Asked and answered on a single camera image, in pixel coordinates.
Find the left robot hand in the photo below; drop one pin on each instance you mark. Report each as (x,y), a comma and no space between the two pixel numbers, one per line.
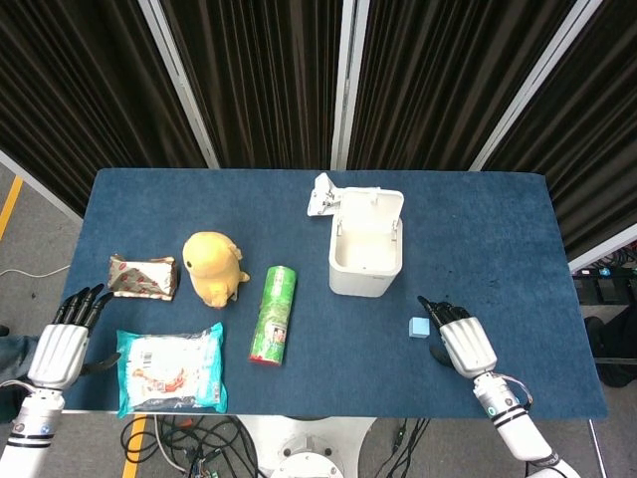
(57,353)

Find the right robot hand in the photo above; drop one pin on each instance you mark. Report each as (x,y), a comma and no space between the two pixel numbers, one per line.
(468,346)

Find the white plastic bin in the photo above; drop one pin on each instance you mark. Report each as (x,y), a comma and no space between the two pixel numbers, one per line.
(363,279)

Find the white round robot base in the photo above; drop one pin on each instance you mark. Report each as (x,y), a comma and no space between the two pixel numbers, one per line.
(308,448)

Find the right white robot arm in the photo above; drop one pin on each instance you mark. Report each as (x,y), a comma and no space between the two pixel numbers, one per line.
(512,428)

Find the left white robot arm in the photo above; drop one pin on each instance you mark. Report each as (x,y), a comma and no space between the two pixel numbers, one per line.
(32,428)

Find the green chip can red lid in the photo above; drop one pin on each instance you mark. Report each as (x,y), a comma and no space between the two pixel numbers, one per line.
(274,318)

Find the blue denim fabric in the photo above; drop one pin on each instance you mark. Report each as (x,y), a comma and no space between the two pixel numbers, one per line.
(15,351)

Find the small light blue cube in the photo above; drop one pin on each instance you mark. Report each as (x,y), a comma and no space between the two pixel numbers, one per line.
(419,328)

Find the blue table cloth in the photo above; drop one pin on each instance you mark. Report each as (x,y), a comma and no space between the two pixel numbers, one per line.
(497,249)

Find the crumpled red-printed paper bag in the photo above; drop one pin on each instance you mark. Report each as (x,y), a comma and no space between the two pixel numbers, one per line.
(142,279)

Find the teal and white snack packet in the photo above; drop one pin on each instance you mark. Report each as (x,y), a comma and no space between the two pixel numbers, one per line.
(169,368)

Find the black bag on floor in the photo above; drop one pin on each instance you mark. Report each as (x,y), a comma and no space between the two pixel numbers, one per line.
(614,348)

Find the yellow plush dinosaur toy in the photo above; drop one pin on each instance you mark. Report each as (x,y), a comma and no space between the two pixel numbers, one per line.
(211,269)

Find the crumpled white wrapper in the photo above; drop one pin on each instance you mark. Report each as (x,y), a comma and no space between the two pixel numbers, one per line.
(321,196)

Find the black pleated curtain panel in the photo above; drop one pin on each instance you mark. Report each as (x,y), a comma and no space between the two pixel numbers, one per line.
(438,84)
(264,84)
(597,149)
(74,89)

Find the white partition post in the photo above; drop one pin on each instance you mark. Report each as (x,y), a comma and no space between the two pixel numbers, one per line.
(602,254)
(179,84)
(349,84)
(540,84)

